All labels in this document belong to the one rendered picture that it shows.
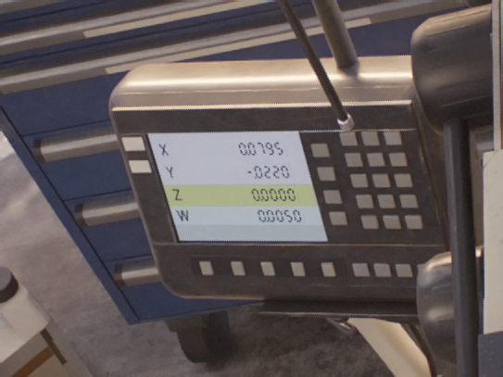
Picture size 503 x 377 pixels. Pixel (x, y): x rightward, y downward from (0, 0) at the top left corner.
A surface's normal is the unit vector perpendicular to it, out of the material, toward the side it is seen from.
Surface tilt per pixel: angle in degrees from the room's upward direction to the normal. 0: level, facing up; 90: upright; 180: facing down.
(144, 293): 90
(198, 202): 71
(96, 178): 90
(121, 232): 90
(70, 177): 90
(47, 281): 0
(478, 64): 41
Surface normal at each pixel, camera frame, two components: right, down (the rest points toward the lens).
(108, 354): -0.36, -0.64
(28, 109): -0.11, 0.76
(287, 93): -0.43, -0.42
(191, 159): -0.40, 0.52
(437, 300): -0.34, -0.20
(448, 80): -0.28, 0.14
